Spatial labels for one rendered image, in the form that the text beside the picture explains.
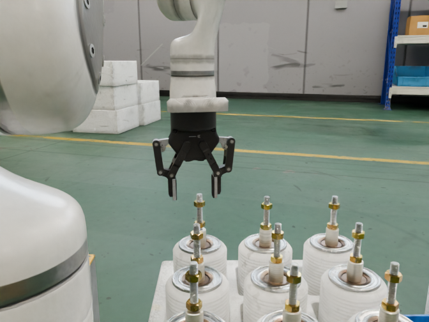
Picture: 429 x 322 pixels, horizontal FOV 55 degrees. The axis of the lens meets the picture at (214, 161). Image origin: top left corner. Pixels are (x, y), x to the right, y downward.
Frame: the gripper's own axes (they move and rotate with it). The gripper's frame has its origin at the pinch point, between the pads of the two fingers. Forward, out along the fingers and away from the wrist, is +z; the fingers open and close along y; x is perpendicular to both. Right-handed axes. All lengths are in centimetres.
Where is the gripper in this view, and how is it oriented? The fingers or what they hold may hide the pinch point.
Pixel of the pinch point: (194, 190)
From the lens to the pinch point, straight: 70.2
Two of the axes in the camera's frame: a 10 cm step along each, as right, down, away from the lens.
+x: 1.7, 2.3, -9.6
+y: -9.9, 0.4, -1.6
